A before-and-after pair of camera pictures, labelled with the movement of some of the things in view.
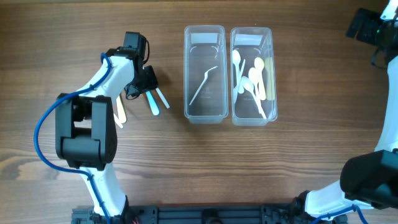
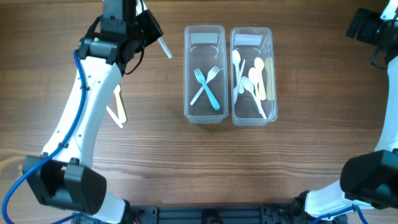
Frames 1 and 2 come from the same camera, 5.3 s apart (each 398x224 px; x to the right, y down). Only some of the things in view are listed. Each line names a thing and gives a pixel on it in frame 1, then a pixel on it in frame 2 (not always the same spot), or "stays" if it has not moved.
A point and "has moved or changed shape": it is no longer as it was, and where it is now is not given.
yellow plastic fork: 121,112 stays
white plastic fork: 117,121 stays
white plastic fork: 162,98 -> 165,46
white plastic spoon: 253,75 stays
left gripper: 152,81 -> 155,28
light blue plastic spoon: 236,58 stays
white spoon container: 249,88 stays
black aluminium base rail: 247,213 stays
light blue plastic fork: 153,106 -> 201,77
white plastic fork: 206,74 has moved or changed shape
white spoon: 236,89 -> 236,58
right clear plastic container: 252,76 stays
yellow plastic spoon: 259,65 stays
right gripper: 365,33 stays
